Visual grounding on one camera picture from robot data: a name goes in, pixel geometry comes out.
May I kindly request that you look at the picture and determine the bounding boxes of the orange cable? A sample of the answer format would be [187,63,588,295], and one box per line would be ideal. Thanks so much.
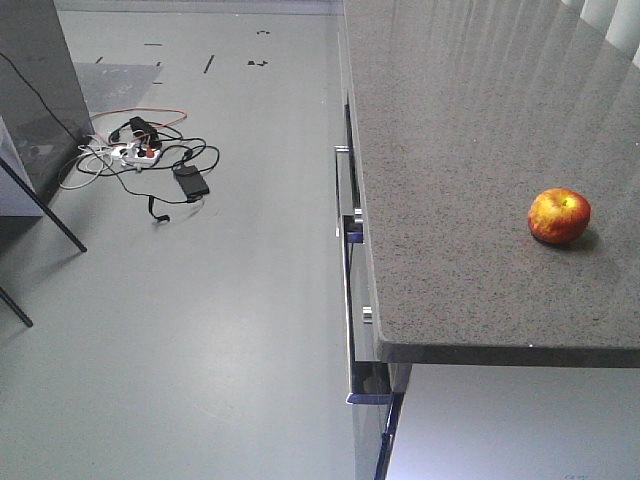
[89,107,189,132]

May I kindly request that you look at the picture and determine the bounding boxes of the grey stone kitchen counter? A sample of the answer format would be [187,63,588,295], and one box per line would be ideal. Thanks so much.
[333,0,640,480]

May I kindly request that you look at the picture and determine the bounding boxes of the black chair leg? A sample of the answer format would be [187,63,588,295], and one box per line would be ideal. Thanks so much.
[0,158,88,253]

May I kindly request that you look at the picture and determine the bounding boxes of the red yellow apple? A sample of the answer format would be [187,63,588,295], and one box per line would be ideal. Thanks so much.
[527,187,591,245]

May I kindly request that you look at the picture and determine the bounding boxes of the white power strip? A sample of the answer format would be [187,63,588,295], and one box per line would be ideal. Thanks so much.
[110,142,161,169]

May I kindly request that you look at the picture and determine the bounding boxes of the black power adapter brick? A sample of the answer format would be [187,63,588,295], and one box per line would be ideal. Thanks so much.
[173,166,210,201]

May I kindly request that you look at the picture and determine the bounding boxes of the dark grey cabinet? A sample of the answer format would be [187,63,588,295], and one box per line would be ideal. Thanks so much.
[1,0,93,200]

